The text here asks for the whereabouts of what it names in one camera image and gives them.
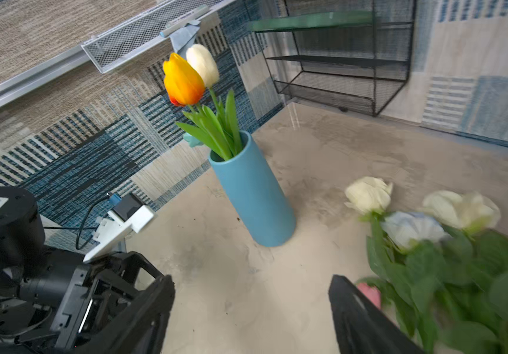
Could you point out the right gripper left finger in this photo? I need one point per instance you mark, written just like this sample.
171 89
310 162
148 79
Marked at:
141 327

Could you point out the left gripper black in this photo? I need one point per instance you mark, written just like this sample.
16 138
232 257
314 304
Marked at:
73 301

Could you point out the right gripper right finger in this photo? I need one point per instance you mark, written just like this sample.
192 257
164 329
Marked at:
360 327

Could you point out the blue cylindrical vase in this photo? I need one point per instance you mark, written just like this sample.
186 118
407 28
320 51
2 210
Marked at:
256 194

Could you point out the orange red tulip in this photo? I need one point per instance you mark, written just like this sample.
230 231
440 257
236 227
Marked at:
186 88

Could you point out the white tulip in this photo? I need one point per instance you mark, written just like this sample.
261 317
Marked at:
201 59

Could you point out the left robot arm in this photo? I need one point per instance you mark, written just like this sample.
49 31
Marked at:
22 245

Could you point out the pink tulip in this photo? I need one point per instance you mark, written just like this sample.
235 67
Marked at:
372 293

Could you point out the cream rose upper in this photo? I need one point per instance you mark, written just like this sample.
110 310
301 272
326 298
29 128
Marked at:
470 212

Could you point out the teal small watering can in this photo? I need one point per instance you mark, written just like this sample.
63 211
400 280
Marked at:
191 140

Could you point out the green glass shelf plate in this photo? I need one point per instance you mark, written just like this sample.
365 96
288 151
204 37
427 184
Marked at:
313 21

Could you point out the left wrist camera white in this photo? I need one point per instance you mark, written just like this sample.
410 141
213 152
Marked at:
128 214

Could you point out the black wire shelf rack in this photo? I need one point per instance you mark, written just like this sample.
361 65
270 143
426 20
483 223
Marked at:
359 69

